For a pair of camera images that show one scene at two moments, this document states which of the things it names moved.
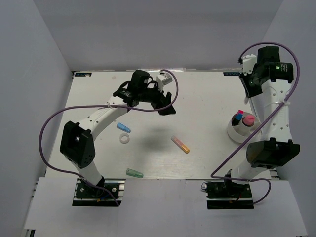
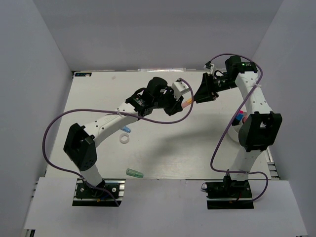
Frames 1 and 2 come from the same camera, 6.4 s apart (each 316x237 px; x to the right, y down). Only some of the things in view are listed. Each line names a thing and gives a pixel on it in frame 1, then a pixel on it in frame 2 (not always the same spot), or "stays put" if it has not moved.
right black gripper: (250, 92) -> (205, 93)
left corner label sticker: (83, 74) stays put
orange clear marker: (180, 145) -> (186, 102)
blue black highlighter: (236, 119) stays put
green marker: (134, 173) stays put
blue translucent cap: (123, 127) stays put
